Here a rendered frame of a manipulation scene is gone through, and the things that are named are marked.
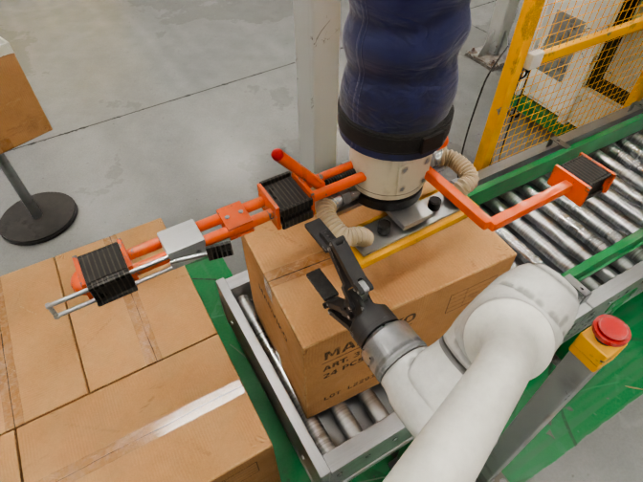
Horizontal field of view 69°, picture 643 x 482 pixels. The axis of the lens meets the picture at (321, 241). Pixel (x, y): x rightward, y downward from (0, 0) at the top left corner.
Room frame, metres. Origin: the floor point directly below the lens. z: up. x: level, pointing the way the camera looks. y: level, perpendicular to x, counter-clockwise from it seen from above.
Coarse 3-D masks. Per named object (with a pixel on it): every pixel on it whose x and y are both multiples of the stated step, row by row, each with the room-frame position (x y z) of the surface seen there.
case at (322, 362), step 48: (288, 240) 0.81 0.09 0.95; (432, 240) 0.81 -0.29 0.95; (480, 240) 0.81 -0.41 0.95; (288, 288) 0.65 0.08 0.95; (336, 288) 0.65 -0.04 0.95; (384, 288) 0.65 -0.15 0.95; (432, 288) 0.65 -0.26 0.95; (480, 288) 0.72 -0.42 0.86; (288, 336) 0.57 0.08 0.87; (336, 336) 0.53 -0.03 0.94; (432, 336) 0.67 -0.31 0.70; (336, 384) 0.53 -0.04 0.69
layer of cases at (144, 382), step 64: (64, 256) 1.09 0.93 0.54; (0, 320) 0.82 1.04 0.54; (64, 320) 0.82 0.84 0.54; (128, 320) 0.82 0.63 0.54; (192, 320) 0.82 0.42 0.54; (0, 384) 0.60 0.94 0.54; (64, 384) 0.60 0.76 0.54; (128, 384) 0.60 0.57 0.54; (192, 384) 0.60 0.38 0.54; (0, 448) 0.42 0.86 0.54; (64, 448) 0.42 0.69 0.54; (128, 448) 0.42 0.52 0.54; (192, 448) 0.42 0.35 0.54; (256, 448) 0.42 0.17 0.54
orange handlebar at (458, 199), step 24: (336, 168) 0.76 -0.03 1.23; (432, 168) 0.76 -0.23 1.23; (336, 192) 0.70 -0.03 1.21; (456, 192) 0.68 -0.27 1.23; (552, 192) 0.68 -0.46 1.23; (216, 216) 0.62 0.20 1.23; (240, 216) 0.62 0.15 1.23; (264, 216) 0.62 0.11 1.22; (480, 216) 0.62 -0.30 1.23; (504, 216) 0.62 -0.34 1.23; (216, 240) 0.57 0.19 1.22; (72, 288) 0.46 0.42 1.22
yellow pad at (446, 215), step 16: (432, 192) 0.82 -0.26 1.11; (432, 208) 0.75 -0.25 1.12; (448, 208) 0.76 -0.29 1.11; (368, 224) 0.71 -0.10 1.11; (384, 224) 0.69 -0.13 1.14; (432, 224) 0.71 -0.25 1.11; (448, 224) 0.72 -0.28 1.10; (384, 240) 0.66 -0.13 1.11; (400, 240) 0.67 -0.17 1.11; (416, 240) 0.67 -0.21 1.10; (368, 256) 0.62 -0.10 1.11; (384, 256) 0.63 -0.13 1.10
